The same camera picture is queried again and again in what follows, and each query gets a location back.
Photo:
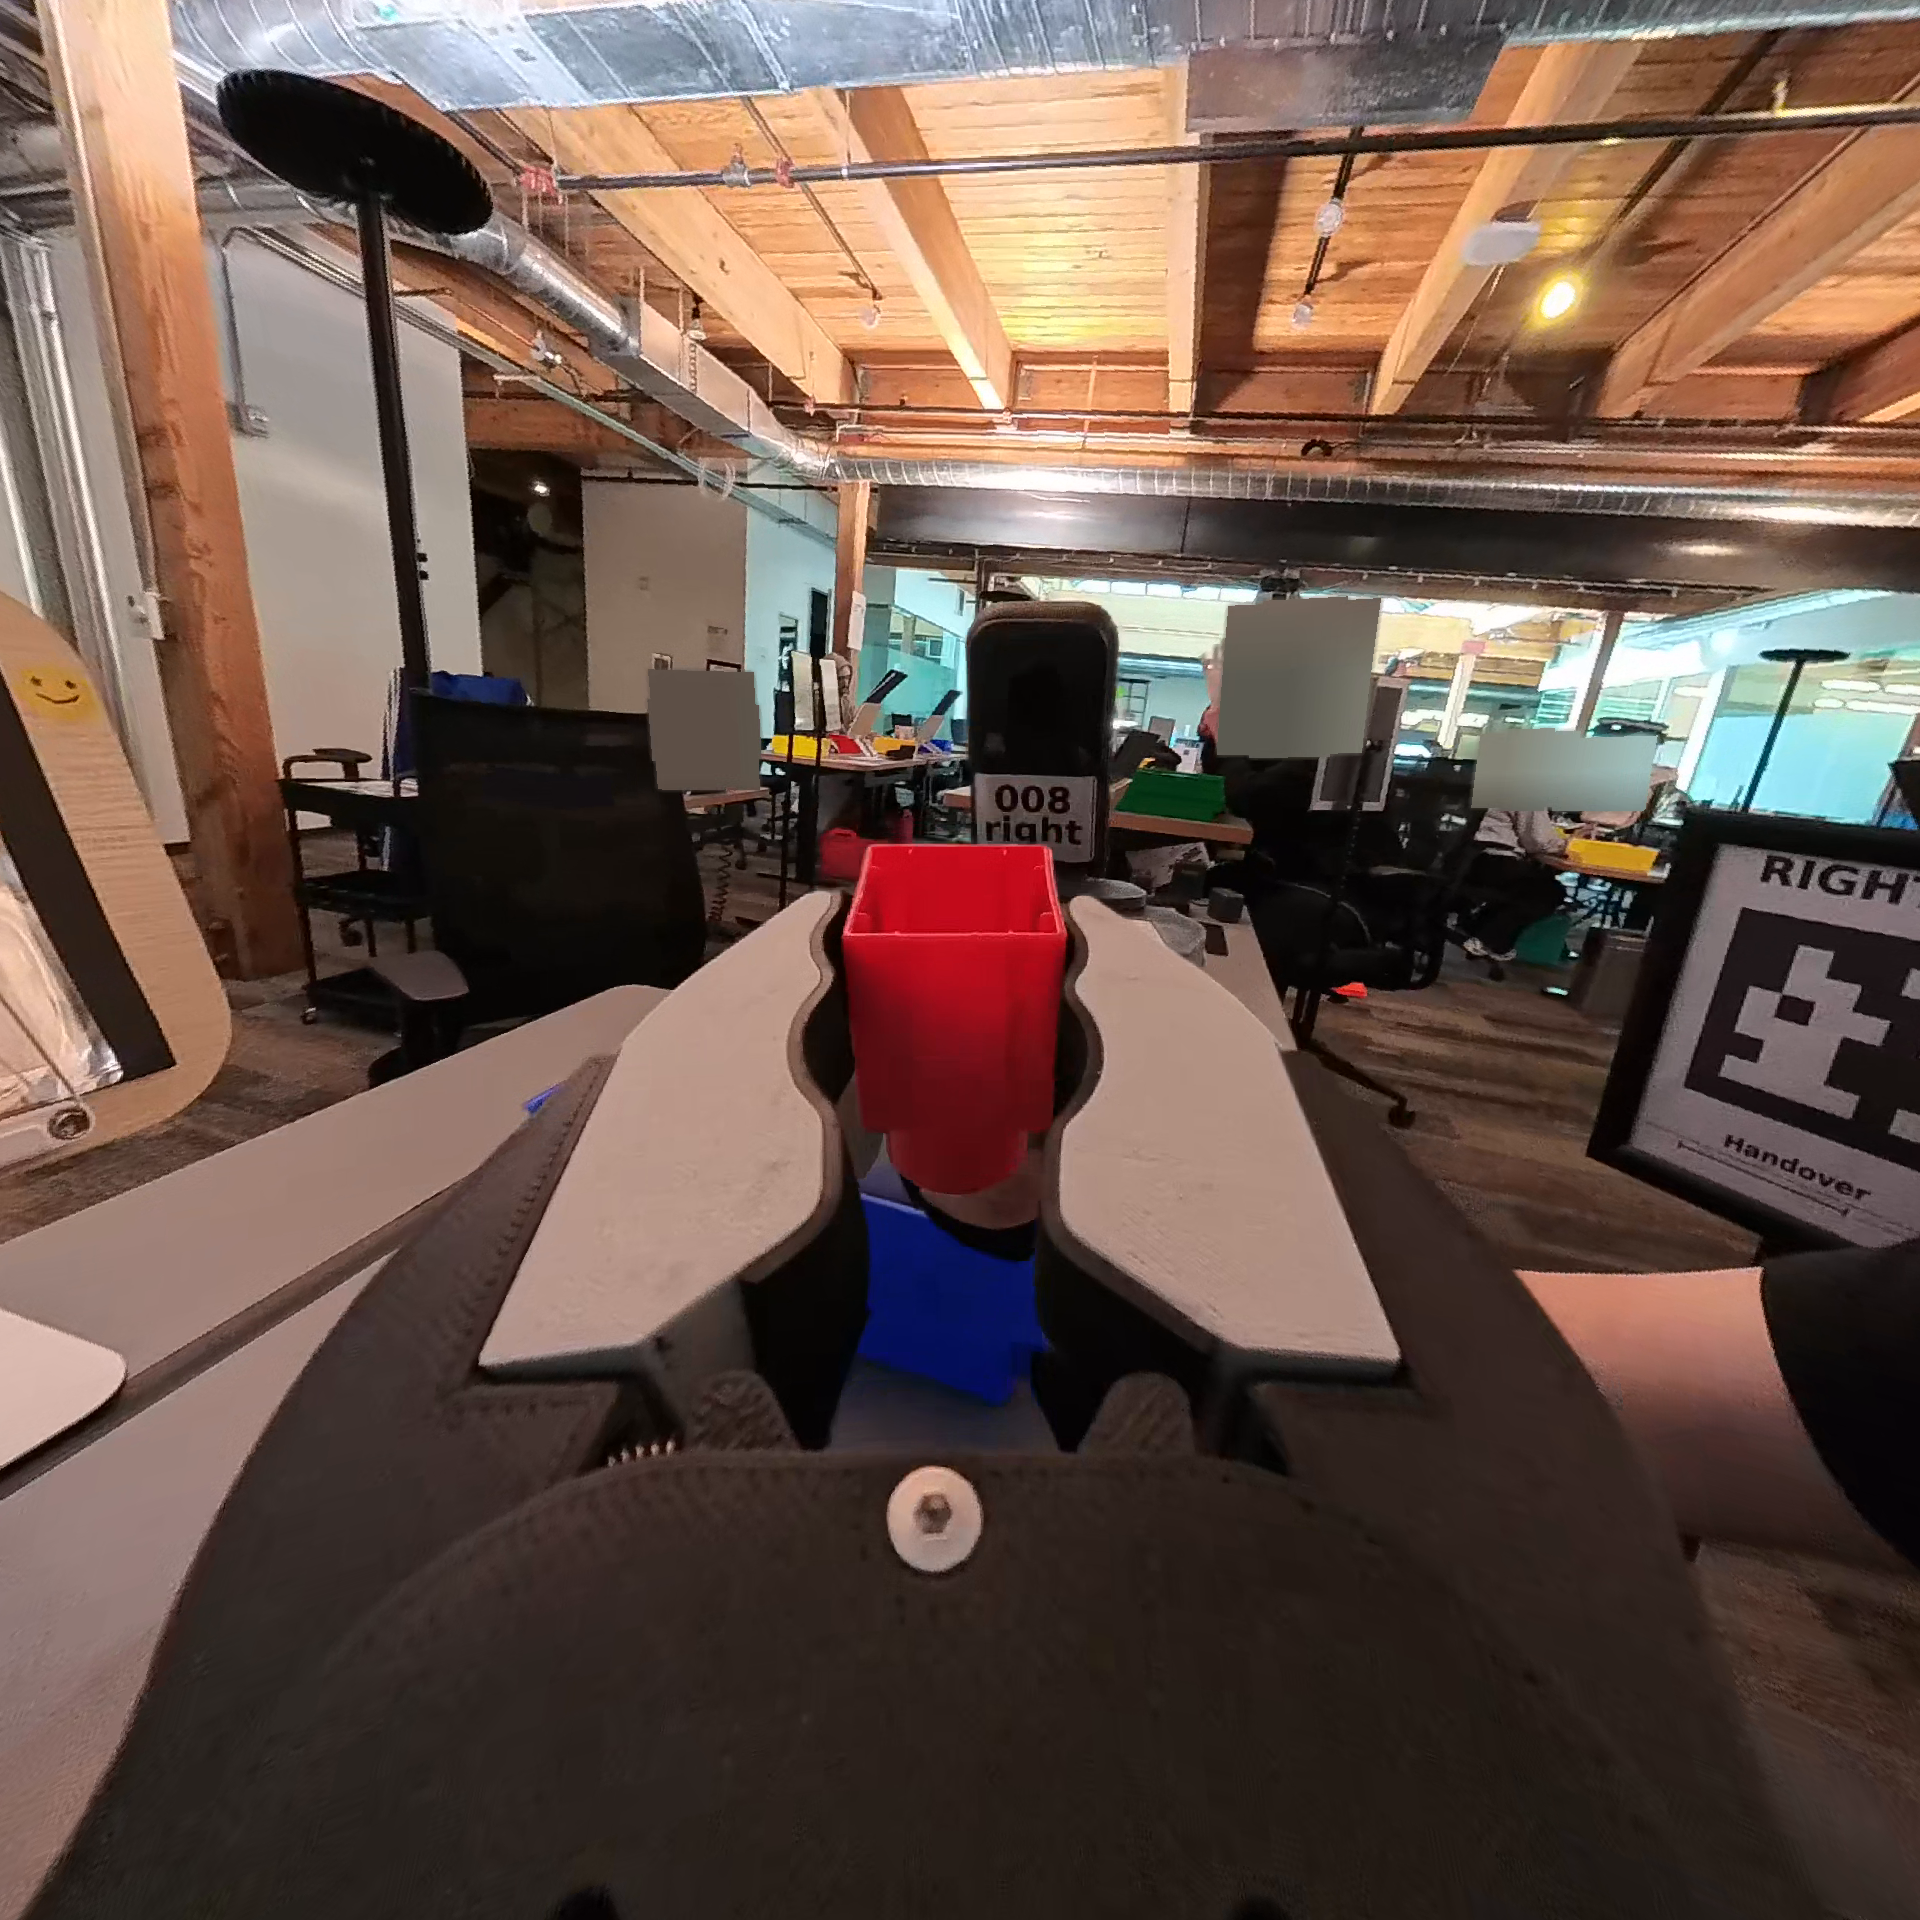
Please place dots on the black red office chair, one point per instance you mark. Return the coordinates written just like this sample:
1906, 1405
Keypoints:
1336, 931

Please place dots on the green bin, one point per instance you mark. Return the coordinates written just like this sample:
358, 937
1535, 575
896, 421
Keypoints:
1169, 795

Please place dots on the person's right hand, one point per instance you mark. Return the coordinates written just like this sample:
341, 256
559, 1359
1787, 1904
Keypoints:
973, 1210

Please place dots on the black mesh office chair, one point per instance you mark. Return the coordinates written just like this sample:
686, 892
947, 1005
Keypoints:
556, 842

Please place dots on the yellow smiley sticker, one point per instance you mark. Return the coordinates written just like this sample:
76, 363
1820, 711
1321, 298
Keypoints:
56, 694

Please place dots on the white ceiling sensor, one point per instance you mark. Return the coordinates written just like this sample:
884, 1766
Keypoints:
1501, 240

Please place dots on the framed marker sign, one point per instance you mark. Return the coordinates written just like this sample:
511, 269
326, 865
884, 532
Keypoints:
1696, 1051

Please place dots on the blue plastic bin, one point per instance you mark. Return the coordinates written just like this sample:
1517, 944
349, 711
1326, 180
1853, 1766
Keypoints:
945, 1306

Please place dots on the silver ventilation duct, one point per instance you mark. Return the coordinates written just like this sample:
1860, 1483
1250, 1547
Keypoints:
661, 361

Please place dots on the person's black shirt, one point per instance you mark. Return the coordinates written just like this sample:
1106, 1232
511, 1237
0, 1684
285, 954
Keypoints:
1860, 1396

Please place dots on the black utility cart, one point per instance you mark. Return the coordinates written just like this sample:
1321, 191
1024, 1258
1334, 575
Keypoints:
355, 901

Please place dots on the black floor lamp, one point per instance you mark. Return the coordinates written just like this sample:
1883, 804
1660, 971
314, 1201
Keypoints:
355, 152
1802, 656

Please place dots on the framed instruction sign board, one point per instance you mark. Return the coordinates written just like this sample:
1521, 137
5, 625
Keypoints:
134, 931

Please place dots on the white stand base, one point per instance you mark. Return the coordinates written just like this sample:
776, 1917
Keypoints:
44, 1380

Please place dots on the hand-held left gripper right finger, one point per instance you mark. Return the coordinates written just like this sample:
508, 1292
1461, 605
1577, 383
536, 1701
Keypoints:
1217, 1188

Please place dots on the red plastic block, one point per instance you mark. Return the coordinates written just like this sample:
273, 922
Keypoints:
951, 1020

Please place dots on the red bin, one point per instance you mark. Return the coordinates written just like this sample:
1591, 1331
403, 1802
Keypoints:
858, 856

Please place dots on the person's right forearm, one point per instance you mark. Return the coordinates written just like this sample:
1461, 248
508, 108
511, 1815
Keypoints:
1651, 1396

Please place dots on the wooden post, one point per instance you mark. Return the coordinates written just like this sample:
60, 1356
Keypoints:
854, 569
179, 524

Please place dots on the yellow bin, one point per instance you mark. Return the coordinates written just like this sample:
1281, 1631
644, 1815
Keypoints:
1613, 856
804, 745

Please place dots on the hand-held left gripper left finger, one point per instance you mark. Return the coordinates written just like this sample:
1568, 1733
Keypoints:
672, 1188

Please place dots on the black ceiling pipe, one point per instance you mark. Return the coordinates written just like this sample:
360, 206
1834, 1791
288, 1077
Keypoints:
1199, 156

